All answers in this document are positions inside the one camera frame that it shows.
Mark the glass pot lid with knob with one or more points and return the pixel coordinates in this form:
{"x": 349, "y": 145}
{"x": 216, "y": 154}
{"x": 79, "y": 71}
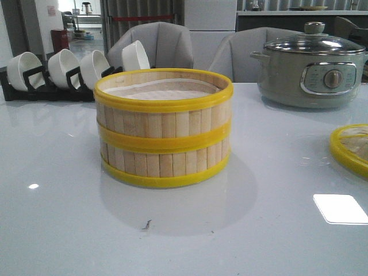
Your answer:
{"x": 315, "y": 41}

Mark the liner paper in upper drawer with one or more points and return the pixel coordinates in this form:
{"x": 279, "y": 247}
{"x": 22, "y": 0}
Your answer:
{"x": 165, "y": 89}

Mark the bamboo steamer drawer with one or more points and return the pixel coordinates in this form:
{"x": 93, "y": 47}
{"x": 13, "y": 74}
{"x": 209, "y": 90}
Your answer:
{"x": 165, "y": 170}
{"x": 163, "y": 126}

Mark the right grey upholstered chair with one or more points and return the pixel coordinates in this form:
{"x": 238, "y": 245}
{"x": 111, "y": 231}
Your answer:
{"x": 233, "y": 59}

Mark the red bin in background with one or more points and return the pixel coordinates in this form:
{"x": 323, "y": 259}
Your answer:
{"x": 59, "y": 40}

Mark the white bowl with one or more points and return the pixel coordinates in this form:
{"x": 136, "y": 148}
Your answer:
{"x": 17, "y": 66}
{"x": 59, "y": 64}
{"x": 92, "y": 66}
{"x": 134, "y": 57}

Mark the left grey upholstered chair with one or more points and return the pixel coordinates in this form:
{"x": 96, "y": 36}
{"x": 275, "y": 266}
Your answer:
{"x": 167, "y": 45}

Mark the grey upholstered chair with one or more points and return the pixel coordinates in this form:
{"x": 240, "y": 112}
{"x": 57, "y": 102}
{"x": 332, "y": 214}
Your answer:
{"x": 233, "y": 59}
{"x": 167, "y": 45}

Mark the grey-green electric cooking pot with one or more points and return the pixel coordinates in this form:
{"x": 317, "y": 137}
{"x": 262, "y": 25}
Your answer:
{"x": 309, "y": 81}

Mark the white cabinet in background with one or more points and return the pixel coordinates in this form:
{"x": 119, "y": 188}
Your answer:
{"x": 208, "y": 22}

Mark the black bowl rack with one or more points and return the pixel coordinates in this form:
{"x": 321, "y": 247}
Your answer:
{"x": 41, "y": 88}

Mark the yellow rimmed bamboo steamer lid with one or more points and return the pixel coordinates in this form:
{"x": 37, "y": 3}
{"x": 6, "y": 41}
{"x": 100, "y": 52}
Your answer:
{"x": 348, "y": 146}

